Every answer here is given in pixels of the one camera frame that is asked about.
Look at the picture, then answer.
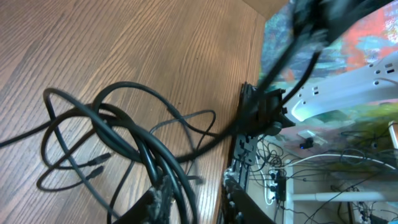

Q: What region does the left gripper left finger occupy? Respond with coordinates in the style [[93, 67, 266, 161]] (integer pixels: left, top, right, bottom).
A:
[[114, 175, 172, 224]]

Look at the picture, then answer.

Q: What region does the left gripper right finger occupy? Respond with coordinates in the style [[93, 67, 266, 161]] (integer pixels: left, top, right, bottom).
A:
[[219, 174, 275, 224]]

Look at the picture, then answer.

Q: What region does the thin black cable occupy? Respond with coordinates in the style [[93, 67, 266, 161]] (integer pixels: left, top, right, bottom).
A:
[[36, 88, 217, 224]]

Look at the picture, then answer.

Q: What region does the black USB cable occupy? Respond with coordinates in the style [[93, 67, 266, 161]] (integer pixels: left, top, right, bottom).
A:
[[0, 81, 237, 224]]

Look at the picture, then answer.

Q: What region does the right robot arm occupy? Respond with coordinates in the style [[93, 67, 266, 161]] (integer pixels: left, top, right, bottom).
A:
[[284, 52, 397, 123]]

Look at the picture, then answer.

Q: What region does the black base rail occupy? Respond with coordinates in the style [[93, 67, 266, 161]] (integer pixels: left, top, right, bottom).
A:
[[228, 88, 295, 189]]

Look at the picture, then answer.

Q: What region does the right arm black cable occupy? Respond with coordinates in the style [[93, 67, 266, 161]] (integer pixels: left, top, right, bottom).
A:
[[256, 0, 330, 106]]

